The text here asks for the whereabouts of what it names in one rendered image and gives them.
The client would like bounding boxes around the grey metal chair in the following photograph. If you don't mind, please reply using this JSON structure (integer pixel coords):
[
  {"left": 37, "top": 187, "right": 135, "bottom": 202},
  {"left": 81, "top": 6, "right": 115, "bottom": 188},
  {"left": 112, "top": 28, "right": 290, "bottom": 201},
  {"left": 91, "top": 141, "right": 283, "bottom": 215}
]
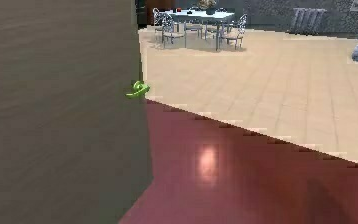
[
  {"left": 220, "top": 13, "right": 248, "bottom": 51},
  {"left": 152, "top": 7, "right": 165, "bottom": 34},
  {"left": 160, "top": 13, "right": 187, "bottom": 50}
]

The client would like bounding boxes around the grey dining table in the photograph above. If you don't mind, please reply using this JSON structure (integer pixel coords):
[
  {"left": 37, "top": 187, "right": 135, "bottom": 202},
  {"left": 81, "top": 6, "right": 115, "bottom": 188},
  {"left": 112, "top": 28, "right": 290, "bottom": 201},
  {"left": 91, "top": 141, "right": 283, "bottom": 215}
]
[{"left": 160, "top": 9, "right": 236, "bottom": 52}]

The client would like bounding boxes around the tan house plant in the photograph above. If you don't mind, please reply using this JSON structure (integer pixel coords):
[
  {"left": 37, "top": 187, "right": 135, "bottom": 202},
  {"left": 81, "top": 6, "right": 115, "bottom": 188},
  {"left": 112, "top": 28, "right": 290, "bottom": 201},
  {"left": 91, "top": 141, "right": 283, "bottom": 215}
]
[{"left": 197, "top": 0, "right": 218, "bottom": 11}]

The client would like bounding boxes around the brown wooden room door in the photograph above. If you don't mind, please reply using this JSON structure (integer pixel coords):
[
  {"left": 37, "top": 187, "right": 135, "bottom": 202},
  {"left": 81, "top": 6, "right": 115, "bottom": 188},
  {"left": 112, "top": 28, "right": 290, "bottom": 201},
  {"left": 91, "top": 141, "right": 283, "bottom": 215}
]
[{"left": 0, "top": 0, "right": 154, "bottom": 224}]

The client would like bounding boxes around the grey striped cushion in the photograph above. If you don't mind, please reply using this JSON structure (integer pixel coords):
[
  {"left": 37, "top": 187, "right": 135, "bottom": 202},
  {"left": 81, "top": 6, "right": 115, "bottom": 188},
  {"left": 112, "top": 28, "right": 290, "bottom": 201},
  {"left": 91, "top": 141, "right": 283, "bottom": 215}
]
[{"left": 289, "top": 7, "right": 327, "bottom": 35}]

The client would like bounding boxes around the green door handle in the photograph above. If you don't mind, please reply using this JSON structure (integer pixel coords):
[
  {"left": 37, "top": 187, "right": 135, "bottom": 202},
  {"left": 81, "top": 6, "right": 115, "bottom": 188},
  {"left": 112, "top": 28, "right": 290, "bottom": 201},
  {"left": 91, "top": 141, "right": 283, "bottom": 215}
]
[{"left": 125, "top": 80, "right": 151, "bottom": 99}]

